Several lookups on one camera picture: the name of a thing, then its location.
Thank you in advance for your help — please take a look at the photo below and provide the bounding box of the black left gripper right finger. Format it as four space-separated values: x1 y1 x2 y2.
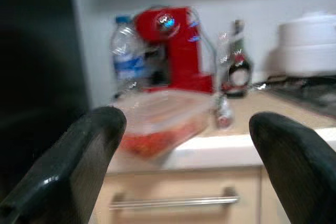
248 111 336 224

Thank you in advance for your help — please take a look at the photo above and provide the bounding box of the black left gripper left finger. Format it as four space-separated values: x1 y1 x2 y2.
0 105 128 224

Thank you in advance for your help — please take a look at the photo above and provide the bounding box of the black stove top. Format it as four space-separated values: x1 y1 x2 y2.
251 74 336 119

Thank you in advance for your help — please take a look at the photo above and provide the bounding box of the small red label jar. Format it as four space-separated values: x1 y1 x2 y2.
213 94 235 130

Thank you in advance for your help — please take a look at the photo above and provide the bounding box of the clear container with red food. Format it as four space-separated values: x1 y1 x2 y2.
115 90 211 161

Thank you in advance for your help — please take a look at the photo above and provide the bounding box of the beige kitchen cabinet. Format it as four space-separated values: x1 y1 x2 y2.
90 84 336 224

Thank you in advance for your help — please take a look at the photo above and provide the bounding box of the black tall appliance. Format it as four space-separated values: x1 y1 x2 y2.
0 0 91 209

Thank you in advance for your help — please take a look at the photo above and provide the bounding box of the clear plastic water bottle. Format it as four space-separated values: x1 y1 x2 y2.
110 15 146 96

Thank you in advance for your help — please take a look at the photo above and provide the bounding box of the white cooking pot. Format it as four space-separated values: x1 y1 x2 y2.
266 11 336 78

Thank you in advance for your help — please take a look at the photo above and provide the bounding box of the dark sauce bottle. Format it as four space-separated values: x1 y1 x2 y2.
225 19 254 98

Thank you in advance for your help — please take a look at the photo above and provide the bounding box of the clear slim glass bottle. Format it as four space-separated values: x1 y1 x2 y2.
214 31 232 93

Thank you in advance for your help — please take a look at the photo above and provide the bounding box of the red coffee machine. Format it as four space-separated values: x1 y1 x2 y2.
133 6 215 95

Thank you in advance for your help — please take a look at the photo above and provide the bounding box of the silver drawer handle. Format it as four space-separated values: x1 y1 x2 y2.
109 187 240 210

